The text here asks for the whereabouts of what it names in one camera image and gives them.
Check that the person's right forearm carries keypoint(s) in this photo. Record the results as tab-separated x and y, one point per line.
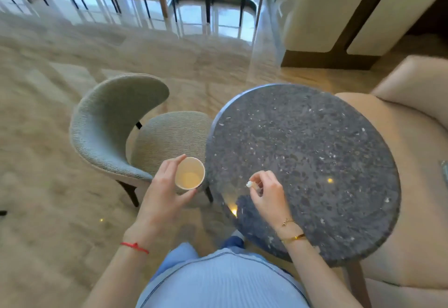
315	269

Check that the person's right hand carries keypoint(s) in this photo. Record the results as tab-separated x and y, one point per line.
271	199

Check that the white paper cup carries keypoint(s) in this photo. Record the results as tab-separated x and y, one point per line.
189	177

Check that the brown wooden table leg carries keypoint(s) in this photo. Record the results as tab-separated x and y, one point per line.
357	285

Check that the cream panelled counter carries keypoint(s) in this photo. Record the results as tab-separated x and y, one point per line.
315	6

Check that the gold bangle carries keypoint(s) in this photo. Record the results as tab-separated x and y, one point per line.
294	238

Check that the person's right fingers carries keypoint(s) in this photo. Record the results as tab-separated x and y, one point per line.
261	182

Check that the beige armchair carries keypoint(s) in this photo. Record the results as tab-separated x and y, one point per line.
416	192

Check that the grey upholstered chair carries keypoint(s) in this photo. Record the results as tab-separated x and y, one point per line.
105	125

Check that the person's left forearm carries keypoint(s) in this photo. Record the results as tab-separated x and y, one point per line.
115	276

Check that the small grey object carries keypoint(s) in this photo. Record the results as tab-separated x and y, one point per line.
445	173

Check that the person's left hand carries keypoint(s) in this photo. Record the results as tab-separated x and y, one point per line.
157	199

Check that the person's left thumb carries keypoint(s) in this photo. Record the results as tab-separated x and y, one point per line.
171	164

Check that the light blue ribbed top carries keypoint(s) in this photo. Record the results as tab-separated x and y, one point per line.
224	281

